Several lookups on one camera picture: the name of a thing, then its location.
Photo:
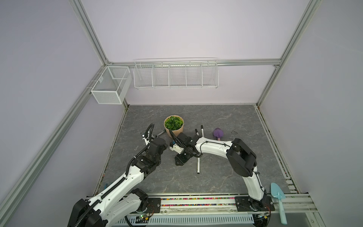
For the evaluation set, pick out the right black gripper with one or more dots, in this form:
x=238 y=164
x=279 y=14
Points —
x=180 y=160

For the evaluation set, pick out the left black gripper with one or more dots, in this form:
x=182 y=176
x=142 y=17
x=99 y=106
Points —
x=164 y=148

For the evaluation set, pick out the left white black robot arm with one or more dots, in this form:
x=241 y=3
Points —
x=119 y=200

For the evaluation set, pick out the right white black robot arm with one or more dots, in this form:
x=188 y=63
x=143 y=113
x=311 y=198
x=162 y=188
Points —
x=242 y=160

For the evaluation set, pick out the potted green plant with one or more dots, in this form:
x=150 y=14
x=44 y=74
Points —
x=174 y=124

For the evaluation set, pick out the white mesh box basket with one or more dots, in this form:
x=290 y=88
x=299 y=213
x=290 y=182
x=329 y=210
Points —
x=112 y=85

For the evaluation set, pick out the teal garden trowel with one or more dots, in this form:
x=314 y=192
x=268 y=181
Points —
x=277 y=193

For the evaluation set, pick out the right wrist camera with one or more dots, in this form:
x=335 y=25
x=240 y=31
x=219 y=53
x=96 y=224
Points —
x=175 y=147

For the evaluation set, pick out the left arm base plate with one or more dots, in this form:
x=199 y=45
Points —
x=151 y=205

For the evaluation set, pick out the white wire shelf basket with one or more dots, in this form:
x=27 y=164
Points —
x=176 y=73

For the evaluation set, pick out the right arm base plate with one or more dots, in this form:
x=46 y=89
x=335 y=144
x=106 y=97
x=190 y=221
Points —
x=245 y=204

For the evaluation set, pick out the white perforated cable tray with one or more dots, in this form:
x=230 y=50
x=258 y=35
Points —
x=192 y=220

